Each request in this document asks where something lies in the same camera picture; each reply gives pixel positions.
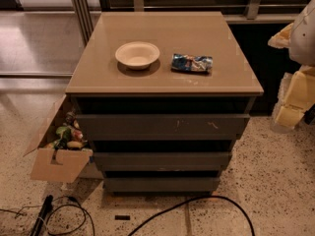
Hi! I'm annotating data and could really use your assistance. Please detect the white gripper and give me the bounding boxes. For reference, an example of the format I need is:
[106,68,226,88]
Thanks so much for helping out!
[268,24,315,128]

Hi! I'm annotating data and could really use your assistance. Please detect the grey drawer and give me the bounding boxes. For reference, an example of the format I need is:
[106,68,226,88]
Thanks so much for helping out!
[104,178,220,193]
[94,152,231,171]
[77,114,249,141]

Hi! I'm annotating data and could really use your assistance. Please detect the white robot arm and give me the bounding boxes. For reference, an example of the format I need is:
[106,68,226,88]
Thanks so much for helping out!
[268,0,315,133]

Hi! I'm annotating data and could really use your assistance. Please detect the grey drawer cabinet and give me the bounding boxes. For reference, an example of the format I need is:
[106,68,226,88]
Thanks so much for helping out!
[66,12,263,179]

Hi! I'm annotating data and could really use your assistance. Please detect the open cardboard box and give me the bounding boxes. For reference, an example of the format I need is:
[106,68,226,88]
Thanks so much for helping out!
[25,95,93,183]

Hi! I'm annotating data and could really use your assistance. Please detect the blue crumpled snack bag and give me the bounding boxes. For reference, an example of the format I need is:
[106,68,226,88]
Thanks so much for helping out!
[171,54,213,74]

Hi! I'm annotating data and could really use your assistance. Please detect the white paper bowl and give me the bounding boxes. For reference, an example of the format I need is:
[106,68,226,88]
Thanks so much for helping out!
[115,41,160,70]

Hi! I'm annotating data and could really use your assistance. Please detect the small black floor tape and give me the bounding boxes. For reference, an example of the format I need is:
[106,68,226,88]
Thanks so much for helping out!
[115,215,130,220]

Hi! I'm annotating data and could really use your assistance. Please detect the colourful toys in box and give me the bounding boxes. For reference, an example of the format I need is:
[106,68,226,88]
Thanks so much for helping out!
[44,111,88,150]

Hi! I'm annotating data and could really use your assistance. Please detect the black cylindrical tool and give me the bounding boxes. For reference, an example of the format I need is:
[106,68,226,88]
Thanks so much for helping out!
[30,195,53,236]

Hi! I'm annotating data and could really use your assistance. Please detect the thick black floor cable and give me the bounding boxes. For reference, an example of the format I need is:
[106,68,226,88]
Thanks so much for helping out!
[127,195,256,236]

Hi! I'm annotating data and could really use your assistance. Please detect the metal window frame post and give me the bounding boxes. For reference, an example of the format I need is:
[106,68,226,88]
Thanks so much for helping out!
[71,0,94,45]

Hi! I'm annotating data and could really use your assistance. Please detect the thin black looped cable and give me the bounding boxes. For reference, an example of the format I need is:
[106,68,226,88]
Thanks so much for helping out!
[0,195,96,236]

